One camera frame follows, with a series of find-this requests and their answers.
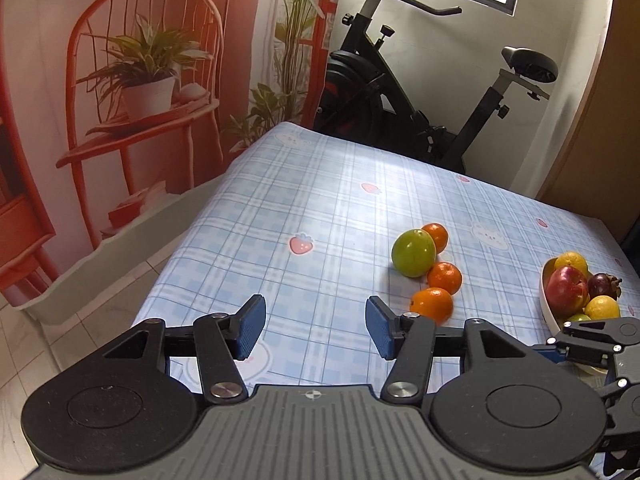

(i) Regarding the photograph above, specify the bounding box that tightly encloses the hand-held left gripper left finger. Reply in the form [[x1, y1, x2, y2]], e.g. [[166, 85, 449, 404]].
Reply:
[[102, 294, 267, 405]]

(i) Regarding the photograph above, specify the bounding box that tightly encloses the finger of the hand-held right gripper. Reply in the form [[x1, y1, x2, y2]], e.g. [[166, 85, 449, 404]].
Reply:
[[600, 375, 640, 436], [531, 316, 640, 372]]

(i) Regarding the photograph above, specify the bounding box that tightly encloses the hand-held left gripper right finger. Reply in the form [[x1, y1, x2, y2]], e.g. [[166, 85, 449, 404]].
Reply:
[[365, 296, 528, 403]]

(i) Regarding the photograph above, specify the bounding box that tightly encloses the lemon-yellow citrus fruit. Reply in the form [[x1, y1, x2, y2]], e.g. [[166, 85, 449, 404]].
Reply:
[[584, 295, 621, 320]]

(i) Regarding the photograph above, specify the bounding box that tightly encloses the cream oval bowl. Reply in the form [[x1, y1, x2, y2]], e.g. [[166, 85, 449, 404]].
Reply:
[[538, 256, 626, 376]]

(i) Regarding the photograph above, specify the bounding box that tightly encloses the small mandarin orange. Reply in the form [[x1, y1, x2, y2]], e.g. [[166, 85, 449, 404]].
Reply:
[[409, 287, 454, 325], [427, 261, 463, 295], [421, 222, 449, 254]]

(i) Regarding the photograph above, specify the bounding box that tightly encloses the dark purple mangosteen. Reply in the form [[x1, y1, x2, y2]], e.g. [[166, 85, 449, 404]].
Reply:
[[587, 272, 624, 301]]

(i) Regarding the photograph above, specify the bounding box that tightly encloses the yellow-orange citrus fruit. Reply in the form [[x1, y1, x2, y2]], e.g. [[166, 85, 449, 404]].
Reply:
[[554, 252, 589, 276]]

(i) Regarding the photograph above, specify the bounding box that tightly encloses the red apple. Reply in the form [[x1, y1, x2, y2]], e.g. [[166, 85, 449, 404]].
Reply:
[[545, 266, 590, 317]]

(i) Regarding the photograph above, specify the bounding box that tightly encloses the large green fruit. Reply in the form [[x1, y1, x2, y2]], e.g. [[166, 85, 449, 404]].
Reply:
[[391, 229, 437, 278]]

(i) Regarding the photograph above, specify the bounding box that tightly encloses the blue plaid tablecloth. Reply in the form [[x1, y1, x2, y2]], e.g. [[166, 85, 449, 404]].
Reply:
[[131, 121, 640, 401]]

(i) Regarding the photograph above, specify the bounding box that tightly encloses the wooden door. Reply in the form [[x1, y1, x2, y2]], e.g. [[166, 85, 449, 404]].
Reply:
[[535, 0, 640, 241]]

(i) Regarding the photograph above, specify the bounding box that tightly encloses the black exercise bike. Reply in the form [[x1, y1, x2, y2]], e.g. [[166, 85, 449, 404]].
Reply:
[[314, 0, 558, 175]]

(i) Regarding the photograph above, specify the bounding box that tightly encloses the printed red chair backdrop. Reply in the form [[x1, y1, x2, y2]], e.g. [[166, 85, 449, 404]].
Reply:
[[0, 0, 346, 306]]

